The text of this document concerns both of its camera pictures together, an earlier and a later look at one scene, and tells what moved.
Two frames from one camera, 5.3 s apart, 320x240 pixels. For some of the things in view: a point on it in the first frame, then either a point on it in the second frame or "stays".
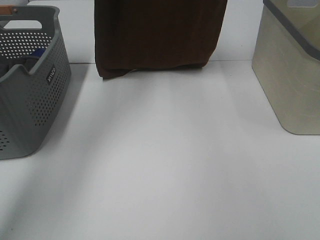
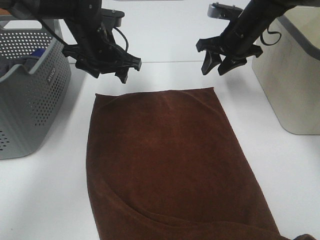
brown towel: x=142 y=34 -> x=166 y=165
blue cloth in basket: x=38 y=52 stays
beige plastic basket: x=286 y=60 stays
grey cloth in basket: x=28 y=62 stays
